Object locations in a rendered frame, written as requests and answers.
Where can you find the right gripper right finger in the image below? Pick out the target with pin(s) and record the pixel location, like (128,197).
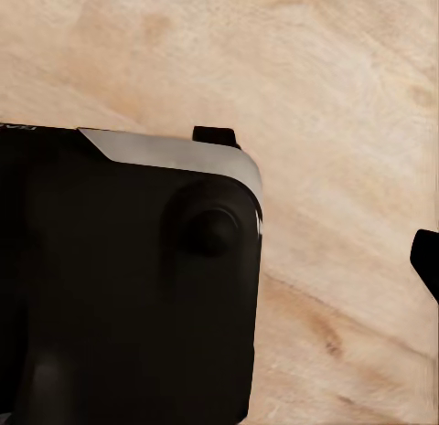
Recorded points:
(425,259)

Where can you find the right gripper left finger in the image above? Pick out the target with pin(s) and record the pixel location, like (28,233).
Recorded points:
(22,259)

